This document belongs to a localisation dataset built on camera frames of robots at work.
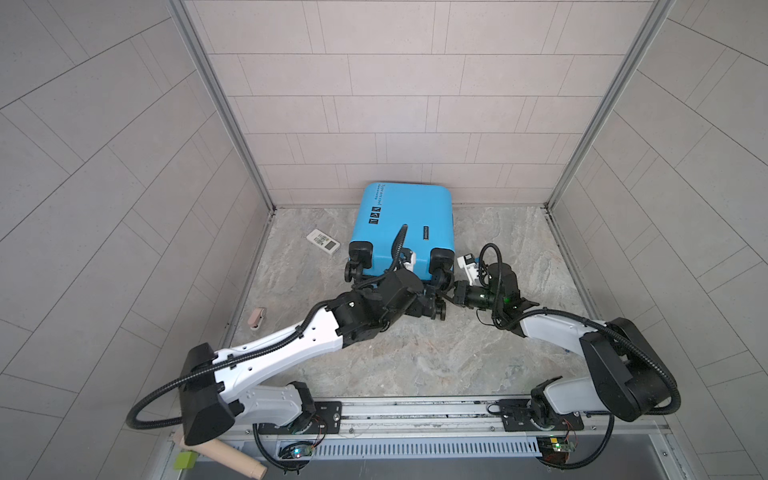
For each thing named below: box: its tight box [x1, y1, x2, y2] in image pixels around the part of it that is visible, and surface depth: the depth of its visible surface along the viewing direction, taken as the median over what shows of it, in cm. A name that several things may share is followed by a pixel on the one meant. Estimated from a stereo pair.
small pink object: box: [248, 307, 265, 330], surface depth 86 cm
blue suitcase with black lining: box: [344, 182, 455, 321], surface depth 84 cm
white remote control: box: [306, 228, 341, 255], surface depth 107 cm
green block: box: [174, 451, 199, 470], surface depth 65 cm
